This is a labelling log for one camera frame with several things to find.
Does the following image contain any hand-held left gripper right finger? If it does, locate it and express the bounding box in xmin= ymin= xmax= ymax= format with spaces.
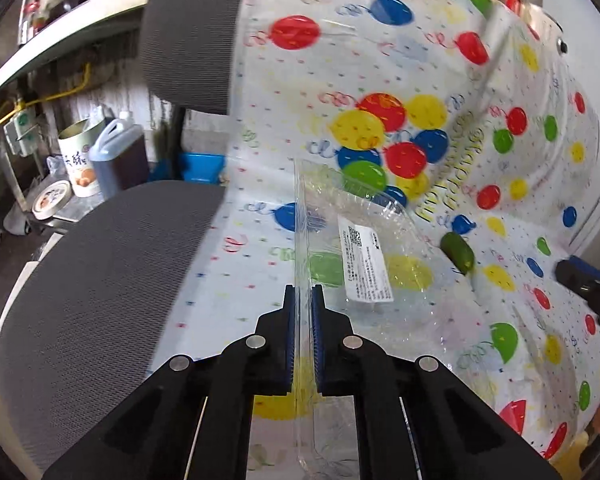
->
xmin=311 ymin=284 xmax=563 ymax=480

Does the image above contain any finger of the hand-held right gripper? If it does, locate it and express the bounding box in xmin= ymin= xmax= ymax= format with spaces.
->
xmin=555 ymin=255 xmax=600 ymax=322

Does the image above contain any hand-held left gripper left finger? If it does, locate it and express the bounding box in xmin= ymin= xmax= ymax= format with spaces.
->
xmin=40 ymin=285 xmax=301 ymax=480

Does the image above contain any clear plastic food container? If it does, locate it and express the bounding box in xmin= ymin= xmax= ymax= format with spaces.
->
xmin=292 ymin=157 xmax=481 ymax=480

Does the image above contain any dark green plastic piece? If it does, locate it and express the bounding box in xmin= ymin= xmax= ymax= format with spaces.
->
xmin=440 ymin=232 xmax=476 ymax=276

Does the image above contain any black mesh office chair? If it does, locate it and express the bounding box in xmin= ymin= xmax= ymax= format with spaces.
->
xmin=0 ymin=0 xmax=251 ymax=476

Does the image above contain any blue plastic basin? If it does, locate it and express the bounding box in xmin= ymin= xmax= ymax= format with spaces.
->
xmin=179 ymin=152 xmax=226 ymax=184

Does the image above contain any brown liquid plastic jug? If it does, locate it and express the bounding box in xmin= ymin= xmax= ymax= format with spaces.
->
xmin=87 ymin=110 xmax=148 ymax=199

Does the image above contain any round printed tin lid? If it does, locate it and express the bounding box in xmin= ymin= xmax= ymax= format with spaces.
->
xmin=32 ymin=182 xmax=74 ymax=221

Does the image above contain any printed tin can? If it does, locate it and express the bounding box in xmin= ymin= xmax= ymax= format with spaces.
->
xmin=57 ymin=119 xmax=106 ymax=199

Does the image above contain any balloon print plastic cover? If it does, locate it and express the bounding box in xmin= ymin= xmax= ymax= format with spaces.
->
xmin=172 ymin=0 xmax=600 ymax=480

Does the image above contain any white kitchen counter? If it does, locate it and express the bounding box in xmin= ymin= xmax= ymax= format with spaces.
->
xmin=0 ymin=5 xmax=150 ymax=107

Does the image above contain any yellow cable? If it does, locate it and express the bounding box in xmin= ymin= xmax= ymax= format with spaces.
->
xmin=0 ymin=62 xmax=92 ymax=124

